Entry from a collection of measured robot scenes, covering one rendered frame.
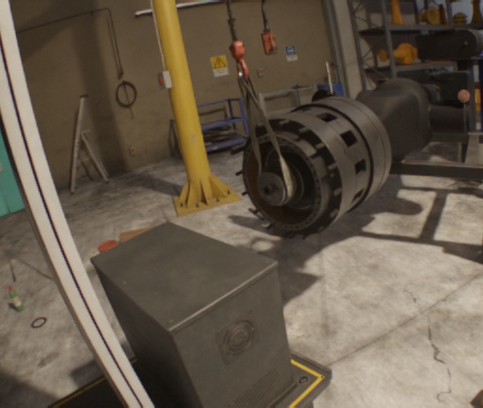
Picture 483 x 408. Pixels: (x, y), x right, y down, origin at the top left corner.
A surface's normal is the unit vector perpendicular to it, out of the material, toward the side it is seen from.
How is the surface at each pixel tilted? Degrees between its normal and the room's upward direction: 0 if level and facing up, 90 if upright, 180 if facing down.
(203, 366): 90
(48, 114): 90
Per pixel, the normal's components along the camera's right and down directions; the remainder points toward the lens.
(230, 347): 0.66, 0.15
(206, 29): 0.33, 0.27
